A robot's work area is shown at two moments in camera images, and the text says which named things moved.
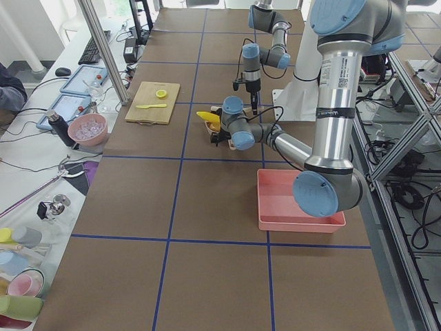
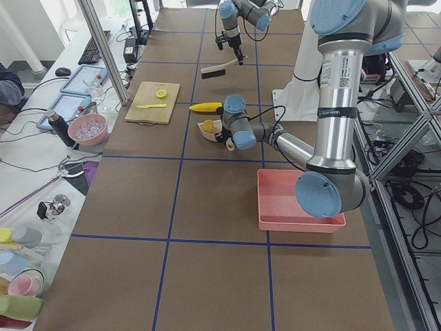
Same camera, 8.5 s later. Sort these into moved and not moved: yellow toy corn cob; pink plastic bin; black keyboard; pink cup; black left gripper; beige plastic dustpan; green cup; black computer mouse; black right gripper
Moved: black right gripper; yellow toy corn cob; beige plastic dustpan
Not moved: pink cup; pink plastic bin; black left gripper; black computer mouse; black keyboard; green cup
